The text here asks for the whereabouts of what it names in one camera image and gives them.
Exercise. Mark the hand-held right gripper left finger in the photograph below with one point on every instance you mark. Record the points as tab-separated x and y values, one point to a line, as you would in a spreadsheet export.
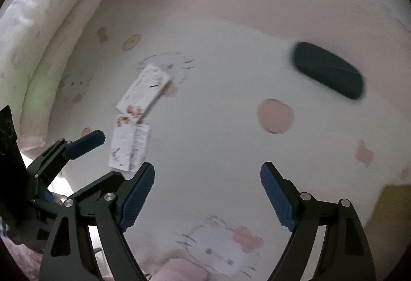
138	194

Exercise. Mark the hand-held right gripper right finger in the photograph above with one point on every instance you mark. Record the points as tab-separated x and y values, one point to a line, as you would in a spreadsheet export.
277	197

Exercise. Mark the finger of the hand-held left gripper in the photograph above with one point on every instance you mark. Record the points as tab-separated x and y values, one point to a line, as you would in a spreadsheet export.
85	142
96	183

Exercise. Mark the pink cat print bedsheet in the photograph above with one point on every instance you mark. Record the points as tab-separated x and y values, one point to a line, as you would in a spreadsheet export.
224	140

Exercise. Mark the dark glasses case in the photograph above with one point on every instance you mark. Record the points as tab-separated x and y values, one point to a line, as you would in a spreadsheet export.
327	72

